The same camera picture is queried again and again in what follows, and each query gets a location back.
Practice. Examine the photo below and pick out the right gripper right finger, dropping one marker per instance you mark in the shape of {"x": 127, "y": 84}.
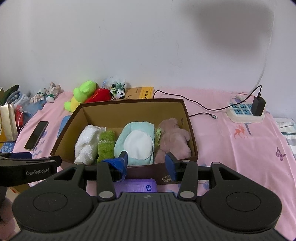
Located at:
{"x": 185, "y": 172}

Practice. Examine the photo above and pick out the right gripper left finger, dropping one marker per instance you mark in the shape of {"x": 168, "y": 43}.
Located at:
{"x": 108, "y": 172}

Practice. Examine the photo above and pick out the dark green knitted cloth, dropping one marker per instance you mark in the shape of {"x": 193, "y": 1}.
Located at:
{"x": 106, "y": 145}

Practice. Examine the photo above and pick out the white fluffy towel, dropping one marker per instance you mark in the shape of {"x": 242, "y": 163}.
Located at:
{"x": 86, "y": 147}

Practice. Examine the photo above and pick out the pink plush bear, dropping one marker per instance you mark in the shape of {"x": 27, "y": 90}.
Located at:
{"x": 173, "y": 140}

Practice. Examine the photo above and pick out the light blue plush cushion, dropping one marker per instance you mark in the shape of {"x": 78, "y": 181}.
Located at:
{"x": 137, "y": 138}

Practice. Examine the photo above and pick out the neon green mesh sponge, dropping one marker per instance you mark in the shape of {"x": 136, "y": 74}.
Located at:
{"x": 157, "y": 136}

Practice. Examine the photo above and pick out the gloved left hand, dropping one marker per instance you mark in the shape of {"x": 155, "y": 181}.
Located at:
{"x": 8, "y": 222}

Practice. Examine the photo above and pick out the black smartphone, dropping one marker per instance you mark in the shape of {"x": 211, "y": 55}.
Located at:
{"x": 36, "y": 135}

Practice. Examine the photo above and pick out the purple tissue pack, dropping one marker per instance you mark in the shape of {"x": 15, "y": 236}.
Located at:
{"x": 136, "y": 186}

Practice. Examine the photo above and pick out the yellow white paper bag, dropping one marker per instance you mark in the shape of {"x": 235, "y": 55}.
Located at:
{"x": 9, "y": 122}

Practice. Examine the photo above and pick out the brown cardboard box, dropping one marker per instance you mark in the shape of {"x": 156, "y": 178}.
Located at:
{"x": 115, "y": 115}

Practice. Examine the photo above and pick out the pink patterned bedsheet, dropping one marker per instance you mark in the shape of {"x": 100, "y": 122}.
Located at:
{"x": 258, "y": 151}

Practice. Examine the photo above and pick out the red plush toy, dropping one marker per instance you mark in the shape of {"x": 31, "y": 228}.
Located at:
{"x": 100, "y": 94}

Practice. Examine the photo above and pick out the white power strip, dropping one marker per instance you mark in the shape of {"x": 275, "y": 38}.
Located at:
{"x": 241, "y": 113}

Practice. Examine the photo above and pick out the yellow cardboard box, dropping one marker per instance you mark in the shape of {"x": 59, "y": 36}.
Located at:
{"x": 139, "y": 93}

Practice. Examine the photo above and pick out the green yellow plush dinosaur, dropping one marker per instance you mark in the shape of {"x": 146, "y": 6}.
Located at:
{"x": 80, "y": 95}

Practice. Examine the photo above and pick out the panda plush toy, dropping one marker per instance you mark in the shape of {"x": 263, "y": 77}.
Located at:
{"x": 117, "y": 87}

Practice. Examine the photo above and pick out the white green plush toy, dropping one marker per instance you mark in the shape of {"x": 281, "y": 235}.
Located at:
{"x": 48, "y": 95}

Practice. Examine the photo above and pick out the black charger adapter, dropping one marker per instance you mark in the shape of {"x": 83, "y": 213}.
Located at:
{"x": 258, "y": 105}

